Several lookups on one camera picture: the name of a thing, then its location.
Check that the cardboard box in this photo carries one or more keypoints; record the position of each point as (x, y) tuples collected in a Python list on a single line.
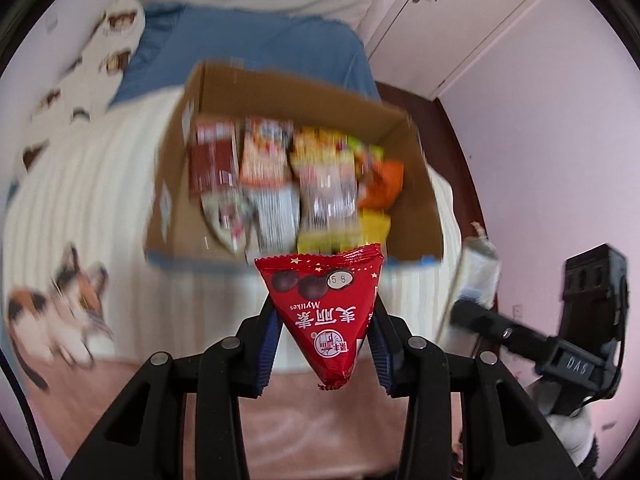
[(280, 90)]

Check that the blue blanket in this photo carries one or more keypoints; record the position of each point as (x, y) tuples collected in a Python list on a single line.
[(250, 45)]

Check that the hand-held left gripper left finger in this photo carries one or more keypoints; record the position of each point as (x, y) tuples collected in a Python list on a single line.
[(267, 355)]

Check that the person's right hand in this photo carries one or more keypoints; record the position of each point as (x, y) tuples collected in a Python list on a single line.
[(570, 435)]

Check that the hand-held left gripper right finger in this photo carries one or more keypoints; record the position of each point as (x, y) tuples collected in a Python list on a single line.
[(382, 360)]

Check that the wall socket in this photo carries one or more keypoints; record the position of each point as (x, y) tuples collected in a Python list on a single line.
[(519, 311)]

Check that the silver snack packet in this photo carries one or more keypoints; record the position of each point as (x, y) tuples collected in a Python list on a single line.
[(475, 270)]

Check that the orange white snack packet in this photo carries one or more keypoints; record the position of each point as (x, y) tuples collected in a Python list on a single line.
[(265, 155)]

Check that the dark wooden bed frame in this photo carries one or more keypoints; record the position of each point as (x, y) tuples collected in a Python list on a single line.
[(457, 160)]

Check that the green snack packet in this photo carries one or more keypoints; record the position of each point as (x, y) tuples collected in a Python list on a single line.
[(367, 152)]

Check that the cat printed blanket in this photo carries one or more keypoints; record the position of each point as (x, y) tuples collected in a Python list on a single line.
[(100, 185)]

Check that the yellow red snack packet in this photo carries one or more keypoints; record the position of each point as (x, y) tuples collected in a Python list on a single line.
[(320, 145)]

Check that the brown red snack packet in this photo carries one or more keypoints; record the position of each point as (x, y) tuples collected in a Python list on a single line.
[(212, 160)]

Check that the cat printed pillow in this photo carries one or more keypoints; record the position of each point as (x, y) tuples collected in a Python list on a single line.
[(95, 60)]

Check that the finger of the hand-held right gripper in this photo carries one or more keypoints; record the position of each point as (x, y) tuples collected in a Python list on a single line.
[(490, 325)]

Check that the white door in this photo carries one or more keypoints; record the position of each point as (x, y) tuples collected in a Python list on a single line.
[(475, 20)]

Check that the white red snack packet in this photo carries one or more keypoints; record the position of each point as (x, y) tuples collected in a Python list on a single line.
[(227, 220)]

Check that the red triangular chocolate packet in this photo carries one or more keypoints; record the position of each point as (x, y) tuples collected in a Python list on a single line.
[(320, 320)]

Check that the clear packet with dark snacks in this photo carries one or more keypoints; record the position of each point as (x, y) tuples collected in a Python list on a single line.
[(327, 200)]

